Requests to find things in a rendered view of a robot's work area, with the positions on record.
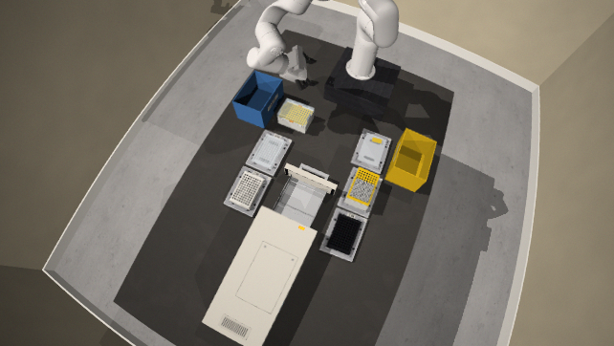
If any blue open-top bin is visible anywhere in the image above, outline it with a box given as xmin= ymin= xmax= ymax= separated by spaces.
xmin=232 ymin=71 xmax=284 ymax=129

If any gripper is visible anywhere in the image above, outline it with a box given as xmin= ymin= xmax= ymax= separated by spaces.
xmin=280 ymin=52 xmax=318 ymax=91

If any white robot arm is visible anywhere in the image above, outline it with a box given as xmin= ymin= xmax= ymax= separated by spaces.
xmin=247 ymin=0 xmax=399 ymax=80

